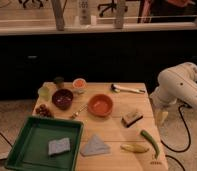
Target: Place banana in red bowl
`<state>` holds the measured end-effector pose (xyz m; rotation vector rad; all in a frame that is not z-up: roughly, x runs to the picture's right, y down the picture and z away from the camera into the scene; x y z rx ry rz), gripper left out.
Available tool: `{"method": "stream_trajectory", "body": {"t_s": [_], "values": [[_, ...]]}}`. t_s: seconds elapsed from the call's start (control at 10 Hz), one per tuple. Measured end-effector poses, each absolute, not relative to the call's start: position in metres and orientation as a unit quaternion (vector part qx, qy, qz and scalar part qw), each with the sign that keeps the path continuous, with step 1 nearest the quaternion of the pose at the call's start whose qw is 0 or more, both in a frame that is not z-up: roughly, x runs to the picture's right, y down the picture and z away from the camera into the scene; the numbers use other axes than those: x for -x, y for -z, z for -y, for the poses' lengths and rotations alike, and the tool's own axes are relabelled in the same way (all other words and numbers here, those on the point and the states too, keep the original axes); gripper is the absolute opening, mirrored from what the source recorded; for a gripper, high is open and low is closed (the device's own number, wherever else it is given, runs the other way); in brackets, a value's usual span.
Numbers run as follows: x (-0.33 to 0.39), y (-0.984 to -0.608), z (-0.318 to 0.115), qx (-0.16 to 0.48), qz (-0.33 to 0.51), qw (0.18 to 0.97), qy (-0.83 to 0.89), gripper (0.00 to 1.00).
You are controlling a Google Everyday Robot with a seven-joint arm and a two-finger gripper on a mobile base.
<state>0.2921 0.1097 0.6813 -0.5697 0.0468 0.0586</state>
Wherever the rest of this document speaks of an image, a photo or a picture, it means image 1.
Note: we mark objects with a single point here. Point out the light green cup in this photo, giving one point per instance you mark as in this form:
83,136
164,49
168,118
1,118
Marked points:
44,93

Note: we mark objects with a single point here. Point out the small orange cup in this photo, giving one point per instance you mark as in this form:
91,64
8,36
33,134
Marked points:
79,85

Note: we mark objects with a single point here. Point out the black office chair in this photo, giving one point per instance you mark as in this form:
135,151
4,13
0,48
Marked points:
111,6

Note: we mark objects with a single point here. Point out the brown grape bunch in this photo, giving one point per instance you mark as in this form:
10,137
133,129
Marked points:
42,110

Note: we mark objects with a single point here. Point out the grey triangular cloth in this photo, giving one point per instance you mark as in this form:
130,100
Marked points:
94,146

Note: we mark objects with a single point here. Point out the yellow banana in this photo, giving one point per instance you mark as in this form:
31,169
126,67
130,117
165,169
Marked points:
135,148

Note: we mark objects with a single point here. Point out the dark green cup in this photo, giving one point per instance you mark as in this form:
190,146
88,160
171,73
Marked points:
59,82

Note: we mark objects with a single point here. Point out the dark maroon bowl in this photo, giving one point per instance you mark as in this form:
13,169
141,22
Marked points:
62,99

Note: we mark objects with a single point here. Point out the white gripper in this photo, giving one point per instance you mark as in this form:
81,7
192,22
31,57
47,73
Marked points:
160,102

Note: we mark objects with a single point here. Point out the green plastic tray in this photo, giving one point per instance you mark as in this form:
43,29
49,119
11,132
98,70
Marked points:
30,150

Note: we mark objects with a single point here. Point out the red bowl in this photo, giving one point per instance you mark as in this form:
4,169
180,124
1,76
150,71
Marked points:
100,105

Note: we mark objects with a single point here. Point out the grey sponge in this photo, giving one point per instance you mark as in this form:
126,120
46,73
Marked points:
58,146

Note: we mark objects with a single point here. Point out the metal spoon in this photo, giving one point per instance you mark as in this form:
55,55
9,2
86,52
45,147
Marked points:
75,114

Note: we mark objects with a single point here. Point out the wooden block brush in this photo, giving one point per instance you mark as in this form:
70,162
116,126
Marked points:
130,118

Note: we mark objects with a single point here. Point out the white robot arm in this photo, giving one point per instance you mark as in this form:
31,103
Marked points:
178,82

